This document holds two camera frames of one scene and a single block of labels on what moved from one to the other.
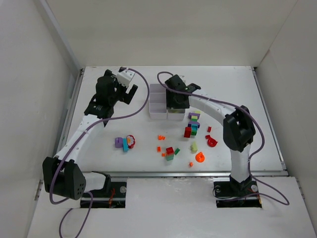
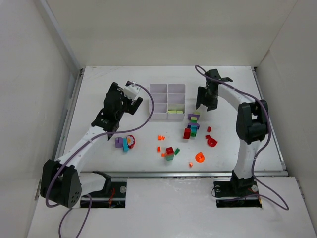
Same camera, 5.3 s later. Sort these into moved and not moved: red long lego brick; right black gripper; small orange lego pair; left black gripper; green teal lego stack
Moved: right black gripper; left black gripper
Not moved: small orange lego pair; green teal lego stack; red long lego brick
